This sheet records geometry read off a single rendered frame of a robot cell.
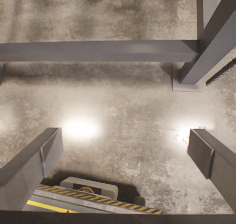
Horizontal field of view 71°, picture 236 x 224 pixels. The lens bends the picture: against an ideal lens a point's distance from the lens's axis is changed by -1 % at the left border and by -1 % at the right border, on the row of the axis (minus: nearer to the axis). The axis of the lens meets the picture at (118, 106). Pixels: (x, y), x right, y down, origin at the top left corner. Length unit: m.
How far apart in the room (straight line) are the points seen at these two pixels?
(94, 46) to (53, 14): 0.69
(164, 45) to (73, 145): 0.68
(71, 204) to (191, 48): 0.67
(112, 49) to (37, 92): 0.62
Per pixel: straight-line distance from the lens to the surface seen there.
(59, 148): 0.17
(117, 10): 1.17
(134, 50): 0.63
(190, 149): 0.17
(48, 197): 0.70
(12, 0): 1.56
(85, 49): 0.67
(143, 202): 0.83
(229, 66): 0.71
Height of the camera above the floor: 0.90
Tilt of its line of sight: 78 degrees down
